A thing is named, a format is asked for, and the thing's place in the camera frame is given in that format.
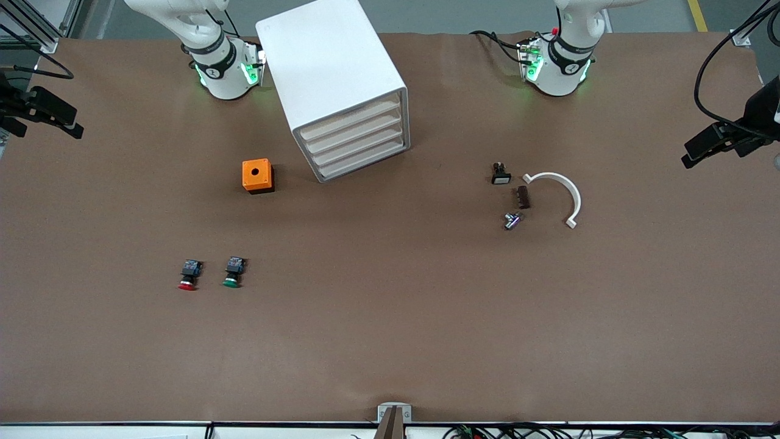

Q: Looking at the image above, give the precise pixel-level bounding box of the red push button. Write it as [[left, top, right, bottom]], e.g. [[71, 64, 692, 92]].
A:
[[178, 260, 204, 291]]

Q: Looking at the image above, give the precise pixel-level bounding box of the green push button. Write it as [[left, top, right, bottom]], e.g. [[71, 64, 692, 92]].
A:
[[222, 257, 247, 288]]

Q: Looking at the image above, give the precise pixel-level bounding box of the aluminium frame profile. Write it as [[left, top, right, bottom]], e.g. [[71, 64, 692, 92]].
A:
[[731, 0, 778, 47], [0, 0, 83, 54]]

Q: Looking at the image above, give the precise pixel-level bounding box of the white curved bracket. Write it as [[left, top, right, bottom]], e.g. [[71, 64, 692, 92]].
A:
[[522, 172, 582, 229]]

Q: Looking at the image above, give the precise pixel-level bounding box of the black right base cable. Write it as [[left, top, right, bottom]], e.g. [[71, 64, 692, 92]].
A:
[[204, 0, 244, 38]]

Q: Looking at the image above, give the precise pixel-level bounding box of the black base cable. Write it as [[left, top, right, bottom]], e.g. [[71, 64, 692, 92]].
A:
[[469, 29, 526, 63], [204, 0, 244, 38]]

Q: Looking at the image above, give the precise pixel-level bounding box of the orange button enclosure box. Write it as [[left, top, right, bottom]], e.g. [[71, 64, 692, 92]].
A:
[[242, 159, 275, 195]]

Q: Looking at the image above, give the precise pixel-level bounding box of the black left base cable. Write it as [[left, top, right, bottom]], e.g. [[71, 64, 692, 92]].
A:
[[469, 29, 526, 63]]

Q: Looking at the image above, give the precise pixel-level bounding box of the white table edge rail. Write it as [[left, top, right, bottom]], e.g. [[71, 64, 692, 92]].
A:
[[0, 421, 780, 439]]

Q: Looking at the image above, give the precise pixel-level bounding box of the black cable bundle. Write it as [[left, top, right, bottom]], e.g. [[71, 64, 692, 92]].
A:
[[444, 423, 780, 439]]

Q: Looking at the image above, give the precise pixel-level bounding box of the grey metal table bracket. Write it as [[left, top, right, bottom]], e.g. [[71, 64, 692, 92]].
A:
[[377, 403, 413, 424]]

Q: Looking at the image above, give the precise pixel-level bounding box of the brown post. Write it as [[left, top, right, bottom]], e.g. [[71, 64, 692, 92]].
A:
[[374, 407, 406, 439]]

